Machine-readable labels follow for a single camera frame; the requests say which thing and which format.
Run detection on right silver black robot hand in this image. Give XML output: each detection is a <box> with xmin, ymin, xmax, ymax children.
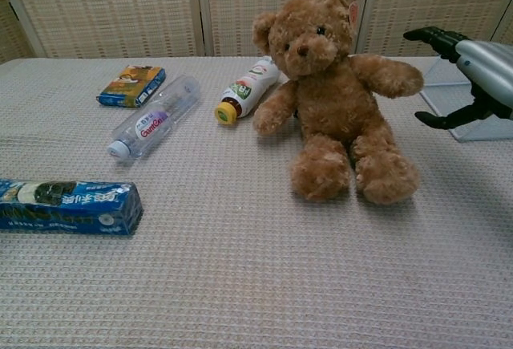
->
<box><xmin>402</xmin><ymin>26</ymin><xmax>513</xmax><ymax>130</ymax></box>

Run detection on brown plush teddy bear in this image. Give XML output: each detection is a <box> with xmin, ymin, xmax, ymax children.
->
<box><xmin>251</xmin><ymin>0</ymin><xmax>425</xmax><ymax>205</ymax></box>

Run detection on light blue mesh basket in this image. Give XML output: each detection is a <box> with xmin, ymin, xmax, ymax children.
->
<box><xmin>417</xmin><ymin>55</ymin><xmax>513</xmax><ymax>142</ymax></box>

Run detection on white yellow-capped drink bottle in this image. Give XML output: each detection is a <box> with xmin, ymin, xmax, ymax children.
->
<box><xmin>214</xmin><ymin>55</ymin><xmax>281</xmax><ymax>126</ymax></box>

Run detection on woven beige tablecloth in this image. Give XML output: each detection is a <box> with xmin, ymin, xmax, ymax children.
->
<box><xmin>0</xmin><ymin>55</ymin><xmax>513</xmax><ymax>349</ymax></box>

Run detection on clear plastic water bottle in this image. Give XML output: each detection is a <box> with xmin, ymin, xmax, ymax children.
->
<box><xmin>106</xmin><ymin>75</ymin><xmax>201</xmax><ymax>163</ymax></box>

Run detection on small blue yellow carton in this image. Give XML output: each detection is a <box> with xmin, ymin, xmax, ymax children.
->
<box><xmin>96</xmin><ymin>64</ymin><xmax>168</xmax><ymax>108</ymax></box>

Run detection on woven bamboo folding screen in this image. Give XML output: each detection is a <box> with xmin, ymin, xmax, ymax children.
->
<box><xmin>0</xmin><ymin>0</ymin><xmax>513</xmax><ymax>65</ymax></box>

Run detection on long blue cookie box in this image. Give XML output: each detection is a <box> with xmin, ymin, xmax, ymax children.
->
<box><xmin>0</xmin><ymin>179</ymin><xmax>143</xmax><ymax>237</ymax></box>

